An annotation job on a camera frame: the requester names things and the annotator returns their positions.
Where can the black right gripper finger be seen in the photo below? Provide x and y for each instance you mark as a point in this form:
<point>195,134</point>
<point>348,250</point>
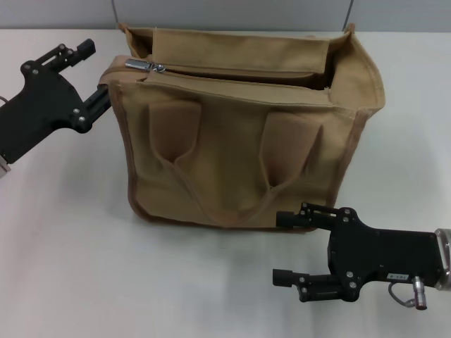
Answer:
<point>317,288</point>
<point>306,220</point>

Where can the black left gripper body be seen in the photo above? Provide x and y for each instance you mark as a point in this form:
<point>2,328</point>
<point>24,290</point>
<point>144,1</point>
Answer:
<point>38,105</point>

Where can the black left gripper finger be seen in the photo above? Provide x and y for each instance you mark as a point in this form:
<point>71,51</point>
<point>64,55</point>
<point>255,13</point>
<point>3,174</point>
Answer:
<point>98,104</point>
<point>75,54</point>

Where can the khaki canvas food bag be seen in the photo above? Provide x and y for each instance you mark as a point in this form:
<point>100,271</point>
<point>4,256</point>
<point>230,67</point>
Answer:
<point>229,141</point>

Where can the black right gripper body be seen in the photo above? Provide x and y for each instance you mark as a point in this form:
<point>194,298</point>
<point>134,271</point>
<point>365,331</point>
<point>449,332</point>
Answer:
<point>384,257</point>

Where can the silver metal zipper pull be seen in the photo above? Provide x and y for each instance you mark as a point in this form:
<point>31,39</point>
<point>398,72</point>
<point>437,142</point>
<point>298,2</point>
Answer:
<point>137,64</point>

